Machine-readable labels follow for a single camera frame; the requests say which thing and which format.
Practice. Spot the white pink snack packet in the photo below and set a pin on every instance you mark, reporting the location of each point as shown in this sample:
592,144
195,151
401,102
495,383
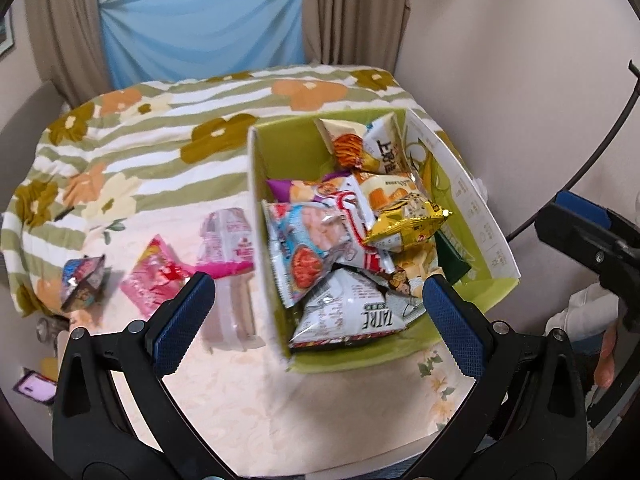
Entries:
226,248

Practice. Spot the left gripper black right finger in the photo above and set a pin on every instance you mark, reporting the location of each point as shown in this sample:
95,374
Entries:
524,418

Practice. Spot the right beige curtain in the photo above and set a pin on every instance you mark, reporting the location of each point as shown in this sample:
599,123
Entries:
354,32

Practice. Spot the framed wall picture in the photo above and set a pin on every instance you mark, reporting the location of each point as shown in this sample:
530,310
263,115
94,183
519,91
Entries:
6,33

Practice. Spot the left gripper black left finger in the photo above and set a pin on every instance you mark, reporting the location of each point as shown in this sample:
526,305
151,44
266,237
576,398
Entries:
114,418

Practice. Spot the green cardboard snack box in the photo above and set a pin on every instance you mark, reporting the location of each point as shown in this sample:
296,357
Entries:
288,159

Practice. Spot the white chip bag with barcode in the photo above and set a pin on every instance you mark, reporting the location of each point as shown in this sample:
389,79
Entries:
346,307

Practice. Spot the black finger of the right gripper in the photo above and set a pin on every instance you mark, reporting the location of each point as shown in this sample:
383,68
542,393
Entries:
598,238

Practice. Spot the orange noodle snack bag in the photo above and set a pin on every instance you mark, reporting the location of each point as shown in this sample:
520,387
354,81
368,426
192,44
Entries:
374,147

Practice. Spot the blue red shrimp chip bag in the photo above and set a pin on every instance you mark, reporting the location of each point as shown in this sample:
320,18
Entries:
305,240

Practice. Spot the gold cocoa pillows snack bag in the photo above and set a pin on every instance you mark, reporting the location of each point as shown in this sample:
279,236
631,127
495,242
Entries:
409,223

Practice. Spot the blue cloth over window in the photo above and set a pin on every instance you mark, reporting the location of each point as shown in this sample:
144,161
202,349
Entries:
172,40

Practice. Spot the dark blue snack packet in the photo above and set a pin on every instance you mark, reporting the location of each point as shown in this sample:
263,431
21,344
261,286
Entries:
82,280

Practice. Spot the dark green snack bag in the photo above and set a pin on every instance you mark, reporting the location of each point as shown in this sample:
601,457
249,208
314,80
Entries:
454,266

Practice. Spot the right hand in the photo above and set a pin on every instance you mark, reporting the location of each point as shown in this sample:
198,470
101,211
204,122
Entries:
605,371

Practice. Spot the floral striped blanket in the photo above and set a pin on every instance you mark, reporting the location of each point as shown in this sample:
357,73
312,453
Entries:
155,145

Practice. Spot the beige curtain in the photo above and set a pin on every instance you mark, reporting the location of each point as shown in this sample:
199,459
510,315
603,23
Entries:
354,32
67,45

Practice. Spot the left beige curtain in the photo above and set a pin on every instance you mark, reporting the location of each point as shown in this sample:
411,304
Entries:
67,45

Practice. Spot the pink phone on floor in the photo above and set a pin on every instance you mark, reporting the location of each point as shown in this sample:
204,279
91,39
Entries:
36,387

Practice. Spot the red white snack bag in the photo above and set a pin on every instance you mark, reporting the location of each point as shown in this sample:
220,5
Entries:
342,192

